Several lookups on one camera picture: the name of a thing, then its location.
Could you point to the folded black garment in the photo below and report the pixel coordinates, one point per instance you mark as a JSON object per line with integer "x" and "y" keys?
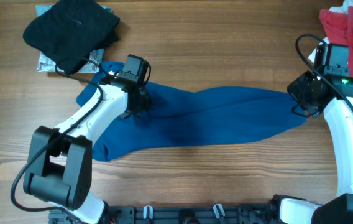
{"x": 70, "y": 30}

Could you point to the blue t-shirt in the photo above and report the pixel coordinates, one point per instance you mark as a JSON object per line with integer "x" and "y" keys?
{"x": 215, "y": 116}

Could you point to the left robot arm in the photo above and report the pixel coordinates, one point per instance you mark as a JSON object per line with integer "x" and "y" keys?
{"x": 59, "y": 165}

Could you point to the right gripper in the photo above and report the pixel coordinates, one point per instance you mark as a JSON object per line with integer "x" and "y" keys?
{"x": 302, "y": 97}

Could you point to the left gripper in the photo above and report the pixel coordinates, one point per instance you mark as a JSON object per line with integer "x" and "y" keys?
{"x": 140, "y": 101}

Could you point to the white t-shirt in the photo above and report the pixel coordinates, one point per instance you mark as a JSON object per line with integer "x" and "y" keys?
{"x": 340, "y": 9}

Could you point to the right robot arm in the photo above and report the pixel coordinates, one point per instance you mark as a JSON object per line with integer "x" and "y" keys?
{"x": 338, "y": 114}

